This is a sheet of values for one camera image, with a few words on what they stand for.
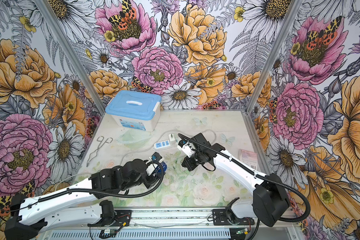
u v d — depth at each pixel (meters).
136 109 1.00
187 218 0.76
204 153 0.60
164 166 0.69
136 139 1.05
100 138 1.05
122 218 0.75
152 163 0.56
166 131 1.11
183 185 0.85
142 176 0.52
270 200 0.41
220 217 0.74
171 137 0.96
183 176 0.89
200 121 1.15
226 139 1.05
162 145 0.99
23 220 0.40
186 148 0.73
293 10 0.73
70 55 0.88
